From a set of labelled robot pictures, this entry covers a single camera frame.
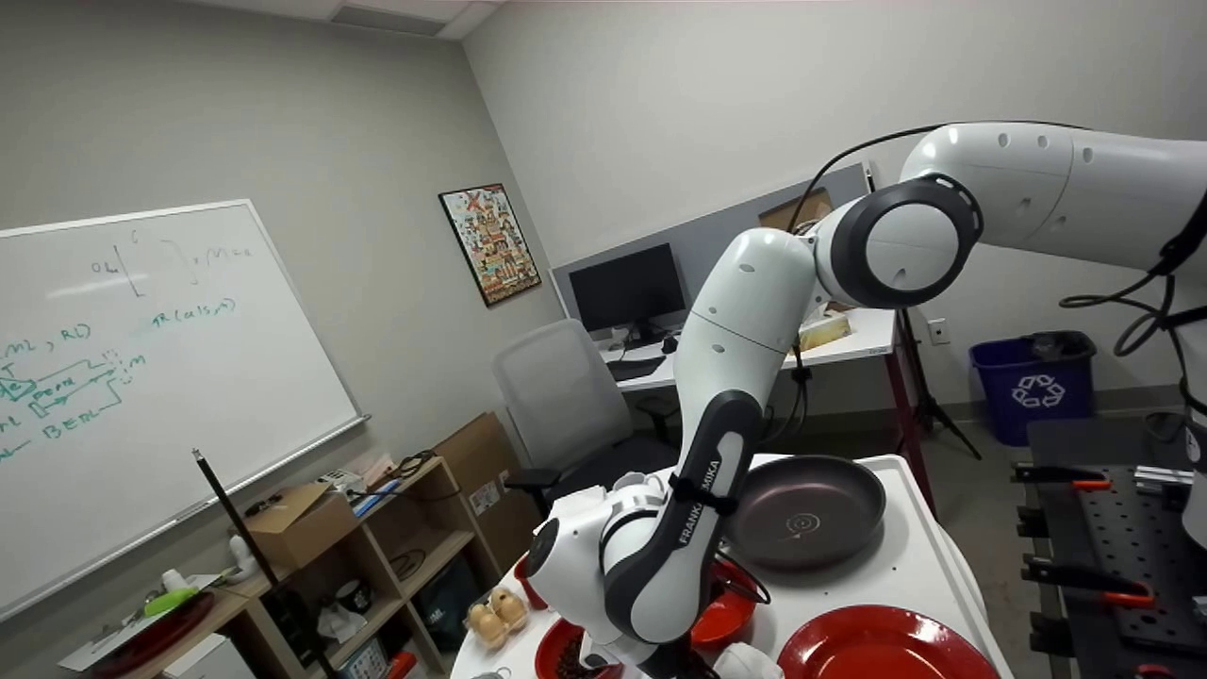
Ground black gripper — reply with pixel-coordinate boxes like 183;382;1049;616
628;639;716;679

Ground white towel with red print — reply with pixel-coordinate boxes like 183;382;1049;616
713;639;788;679

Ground black frying pan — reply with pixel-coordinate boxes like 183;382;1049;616
722;452;892;577

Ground red bowl with beans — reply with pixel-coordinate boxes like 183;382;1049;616
534;616;595;679

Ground beige bread rolls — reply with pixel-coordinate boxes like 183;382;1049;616
463;583;534;652

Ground red plate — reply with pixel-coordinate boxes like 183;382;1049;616
773;600;1004;679

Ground wooden shelf unit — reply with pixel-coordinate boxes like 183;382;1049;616
52;452;506;679

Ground grey office chair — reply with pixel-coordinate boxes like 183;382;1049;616
490;317;674;514

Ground light wooden block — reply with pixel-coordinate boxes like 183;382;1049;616
796;312;858;353

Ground black tripod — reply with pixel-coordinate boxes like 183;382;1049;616
886;304;988;464

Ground black computer monitor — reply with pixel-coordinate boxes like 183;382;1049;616
565;240;690;341

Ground white office desk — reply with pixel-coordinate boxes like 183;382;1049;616
602;304;941;505

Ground small cardboard box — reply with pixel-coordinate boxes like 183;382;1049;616
242;483;361;577

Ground grey desk partition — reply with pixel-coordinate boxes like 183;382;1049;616
551;162;871;337

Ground small white bottle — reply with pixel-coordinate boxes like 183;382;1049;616
224;530;262;583

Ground black pole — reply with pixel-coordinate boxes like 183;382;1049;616
188;445;314;679

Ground framed colourful poster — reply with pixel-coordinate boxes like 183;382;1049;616
433;180;549;312

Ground blue recycling bin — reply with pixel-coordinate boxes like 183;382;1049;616
966;329;1102;449

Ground black perforated workbench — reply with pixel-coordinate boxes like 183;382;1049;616
1023;412;1207;679

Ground green object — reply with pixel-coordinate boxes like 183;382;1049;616
141;581;204;622

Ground whiteboard with green writing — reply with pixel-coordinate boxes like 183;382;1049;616
0;197;369;626

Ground black clamp with orange handle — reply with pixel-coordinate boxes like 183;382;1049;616
1019;552;1157;616
1010;461;1117;499

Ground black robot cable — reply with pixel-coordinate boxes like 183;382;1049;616
1055;185;1207;418

